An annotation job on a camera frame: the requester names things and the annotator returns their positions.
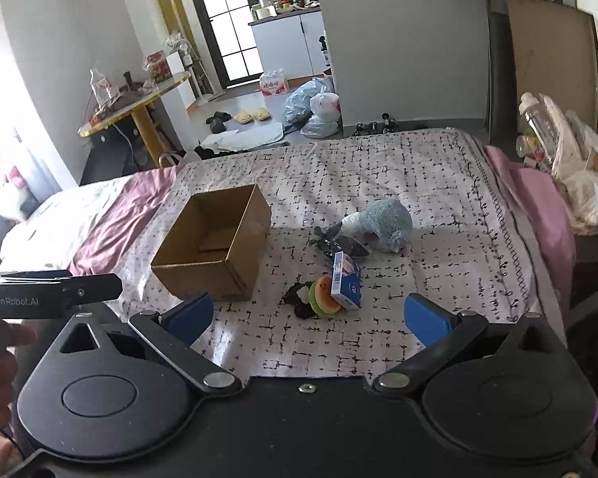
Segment right yellow slipper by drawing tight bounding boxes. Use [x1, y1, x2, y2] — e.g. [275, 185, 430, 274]
[252, 107, 271, 122]

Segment blue tissue pack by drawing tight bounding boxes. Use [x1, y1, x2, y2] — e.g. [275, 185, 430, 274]
[330, 251, 361, 311]

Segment blue grey garbage bag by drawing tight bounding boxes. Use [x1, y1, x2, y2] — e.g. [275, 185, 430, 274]
[283, 76, 334, 125]

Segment plush hamburger toy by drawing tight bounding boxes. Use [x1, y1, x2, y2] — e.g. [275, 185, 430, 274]
[309, 275, 341, 318]

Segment grey blue plush toy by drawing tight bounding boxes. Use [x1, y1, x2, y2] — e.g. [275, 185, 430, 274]
[340, 198, 413, 254]

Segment left yellow slipper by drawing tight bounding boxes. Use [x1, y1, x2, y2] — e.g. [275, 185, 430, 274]
[233, 110, 254, 124]

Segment brown board against wall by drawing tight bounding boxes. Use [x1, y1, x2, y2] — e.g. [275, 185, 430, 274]
[507, 0, 598, 129]

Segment yellow slipper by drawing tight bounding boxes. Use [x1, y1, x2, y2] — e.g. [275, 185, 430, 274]
[252, 107, 271, 122]
[233, 110, 254, 124]

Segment open brown cardboard box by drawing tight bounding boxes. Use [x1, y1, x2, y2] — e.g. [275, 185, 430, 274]
[151, 184, 271, 301]

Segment white floor mat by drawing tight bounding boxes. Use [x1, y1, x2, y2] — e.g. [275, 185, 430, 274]
[201, 122, 284, 153]

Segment white red plastic bag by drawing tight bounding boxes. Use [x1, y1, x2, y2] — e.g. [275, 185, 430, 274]
[310, 91, 341, 123]

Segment round yellow edged table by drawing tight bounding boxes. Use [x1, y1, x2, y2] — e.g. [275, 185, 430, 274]
[77, 71, 191, 166]

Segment clear bottle on table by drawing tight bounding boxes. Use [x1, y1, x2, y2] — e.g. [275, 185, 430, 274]
[89, 67, 117, 108]

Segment pack of water bottles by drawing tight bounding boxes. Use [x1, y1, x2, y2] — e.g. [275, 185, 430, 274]
[259, 69, 289, 97]

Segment black and white plush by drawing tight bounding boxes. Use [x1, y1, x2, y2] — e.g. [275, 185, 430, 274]
[282, 282, 316, 319]

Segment clear bag of black items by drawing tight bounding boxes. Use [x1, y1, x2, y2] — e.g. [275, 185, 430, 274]
[309, 222, 369, 262]

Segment clear plastic bottle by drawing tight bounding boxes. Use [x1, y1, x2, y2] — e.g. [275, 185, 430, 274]
[519, 92, 560, 166]

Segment white kitchen cabinet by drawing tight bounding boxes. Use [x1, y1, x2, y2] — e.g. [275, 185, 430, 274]
[249, 9, 326, 80]

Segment black slippers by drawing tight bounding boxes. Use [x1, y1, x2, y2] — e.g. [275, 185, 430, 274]
[206, 111, 232, 134]

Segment patterned white bed cover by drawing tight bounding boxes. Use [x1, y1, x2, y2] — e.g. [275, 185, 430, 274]
[112, 128, 565, 378]

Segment pink bed sheet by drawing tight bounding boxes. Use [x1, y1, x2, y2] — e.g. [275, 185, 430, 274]
[69, 166, 180, 276]

